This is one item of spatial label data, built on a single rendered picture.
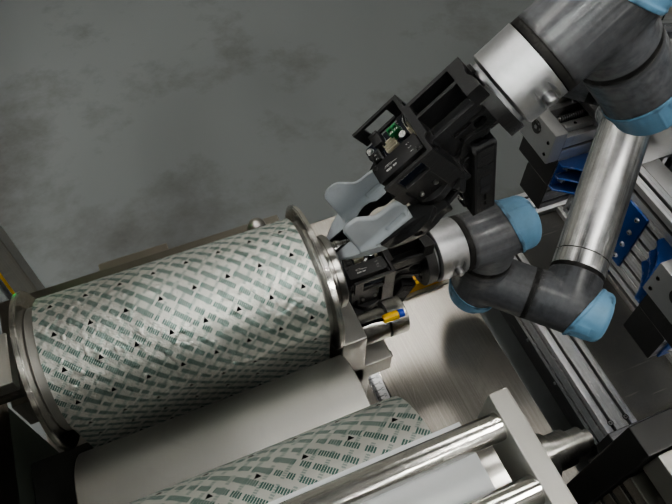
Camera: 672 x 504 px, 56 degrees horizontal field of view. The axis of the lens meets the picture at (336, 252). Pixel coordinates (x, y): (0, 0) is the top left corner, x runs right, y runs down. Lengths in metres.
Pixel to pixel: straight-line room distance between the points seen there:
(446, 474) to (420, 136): 0.28
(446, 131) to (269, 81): 2.27
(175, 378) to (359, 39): 2.54
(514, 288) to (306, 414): 0.41
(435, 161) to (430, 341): 0.50
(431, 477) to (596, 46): 0.35
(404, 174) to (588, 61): 0.17
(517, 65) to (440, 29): 2.55
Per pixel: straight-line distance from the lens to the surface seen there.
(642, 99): 0.62
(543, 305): 0.90
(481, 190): 0.63
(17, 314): 0.59
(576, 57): 0.55
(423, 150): 0.53
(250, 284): 0.55
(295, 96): 2.70
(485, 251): 0.81
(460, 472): 0.36
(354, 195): 0.61
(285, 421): 0.57
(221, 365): 0.57
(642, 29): 0.57
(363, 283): 0.73
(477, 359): 0.99
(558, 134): 1.51
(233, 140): 2.54
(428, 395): 0.95
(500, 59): 0.54
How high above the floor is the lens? 1.77
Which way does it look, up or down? 55 degrees down
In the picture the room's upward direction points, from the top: straight up
